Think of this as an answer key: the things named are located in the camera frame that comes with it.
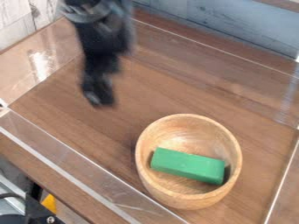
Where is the brown wooden bowl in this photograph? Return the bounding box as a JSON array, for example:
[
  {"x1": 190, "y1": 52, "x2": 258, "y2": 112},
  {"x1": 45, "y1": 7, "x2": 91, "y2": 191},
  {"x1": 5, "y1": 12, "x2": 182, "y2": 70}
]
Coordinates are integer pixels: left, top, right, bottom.
[{"x1": 135, "y1": 114, "x2": 243, "y2": 210}]

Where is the green rectangular block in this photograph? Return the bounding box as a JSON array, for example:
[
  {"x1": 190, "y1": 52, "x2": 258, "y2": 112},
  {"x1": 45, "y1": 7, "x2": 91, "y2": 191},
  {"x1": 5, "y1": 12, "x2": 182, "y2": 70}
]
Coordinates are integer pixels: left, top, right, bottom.
[{"x1": 151, "y1": 148, "x2": 226, "y2": 185}]

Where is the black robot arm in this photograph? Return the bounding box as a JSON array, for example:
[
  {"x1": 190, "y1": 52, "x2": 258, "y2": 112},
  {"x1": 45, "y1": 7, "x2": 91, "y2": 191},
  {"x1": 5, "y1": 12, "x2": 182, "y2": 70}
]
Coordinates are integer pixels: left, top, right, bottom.
[{"x1": 60, "y1": 0, "x2": 135, "y2": 107}]

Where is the black metal mount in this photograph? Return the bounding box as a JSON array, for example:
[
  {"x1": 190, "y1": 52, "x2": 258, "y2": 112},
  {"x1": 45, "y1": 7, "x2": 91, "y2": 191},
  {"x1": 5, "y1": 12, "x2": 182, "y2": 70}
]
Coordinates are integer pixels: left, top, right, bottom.
[{"x1": 0, "y1": 202, "x2": 65, "y2": 224}]

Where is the yellow object under table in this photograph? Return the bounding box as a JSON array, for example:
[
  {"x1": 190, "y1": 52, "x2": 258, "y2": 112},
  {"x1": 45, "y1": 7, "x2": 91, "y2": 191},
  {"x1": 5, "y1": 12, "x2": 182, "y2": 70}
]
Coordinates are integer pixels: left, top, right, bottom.
[{"x1": 41, "y1": 194, "x2": 57, "y2": 214}]

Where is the black cable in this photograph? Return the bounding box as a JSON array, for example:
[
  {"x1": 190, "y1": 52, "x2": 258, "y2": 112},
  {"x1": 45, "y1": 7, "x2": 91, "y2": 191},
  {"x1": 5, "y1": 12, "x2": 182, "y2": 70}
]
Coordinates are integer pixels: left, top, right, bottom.
[{"x1": 0, "y1": 192, "x2": 28, "y2": 205}]

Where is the clear acrylic front wall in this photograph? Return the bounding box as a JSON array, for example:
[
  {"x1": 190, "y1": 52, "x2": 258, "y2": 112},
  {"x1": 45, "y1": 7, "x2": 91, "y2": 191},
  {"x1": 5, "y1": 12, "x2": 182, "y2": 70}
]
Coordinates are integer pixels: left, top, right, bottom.
[{"x1": 0, "y1": 108, "x2": 188, "y2": 224}]

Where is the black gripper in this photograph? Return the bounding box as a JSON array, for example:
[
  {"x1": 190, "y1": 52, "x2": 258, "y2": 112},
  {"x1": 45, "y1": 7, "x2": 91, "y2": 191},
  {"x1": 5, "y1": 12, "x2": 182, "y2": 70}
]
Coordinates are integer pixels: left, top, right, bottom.
[{"x1": 73, "y1": 11, "x2": 135, "y2": 106}]

